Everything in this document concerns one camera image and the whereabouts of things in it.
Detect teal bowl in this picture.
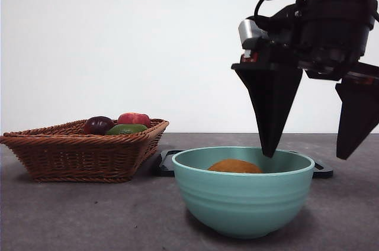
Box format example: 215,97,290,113
172,146,316,239

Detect red apple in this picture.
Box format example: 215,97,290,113
117,112,151,127

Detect brown wicker basket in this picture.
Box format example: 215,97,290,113
0,118,170,184

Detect yellow-brown kiwi fruit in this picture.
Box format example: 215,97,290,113
207,159,264,174

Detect green mango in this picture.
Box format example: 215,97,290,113
105,123,148,136

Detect dark green tray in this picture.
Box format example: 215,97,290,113
150,149,335,179

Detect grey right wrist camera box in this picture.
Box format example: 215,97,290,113
238,18,269,49

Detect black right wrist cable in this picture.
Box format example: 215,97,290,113
253,0,269,25

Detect dark purple fruit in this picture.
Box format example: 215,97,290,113
83,115,115,136

